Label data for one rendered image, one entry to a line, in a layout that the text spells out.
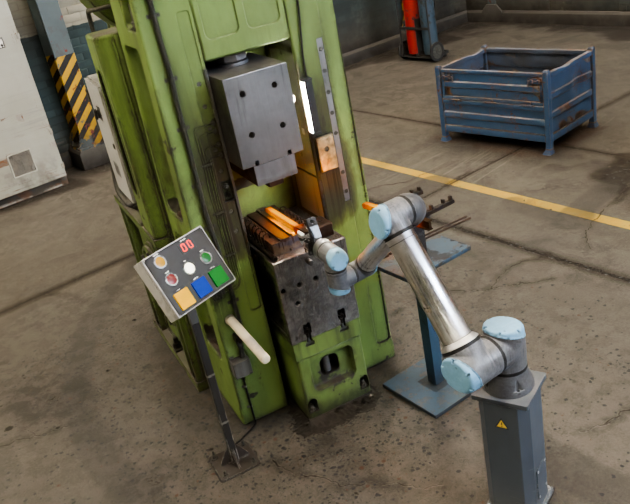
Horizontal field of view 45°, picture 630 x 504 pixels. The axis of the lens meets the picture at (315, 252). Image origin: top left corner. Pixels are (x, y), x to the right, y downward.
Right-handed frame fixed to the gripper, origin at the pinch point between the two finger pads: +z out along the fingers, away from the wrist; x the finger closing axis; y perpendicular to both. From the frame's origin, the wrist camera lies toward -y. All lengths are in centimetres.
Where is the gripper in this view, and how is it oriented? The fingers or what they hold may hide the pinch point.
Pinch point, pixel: (300, 229)
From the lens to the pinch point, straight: 347.8
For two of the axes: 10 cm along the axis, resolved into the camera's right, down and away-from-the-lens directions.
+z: -4.4, -3.3, 8.3
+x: 8.8, -3.5, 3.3
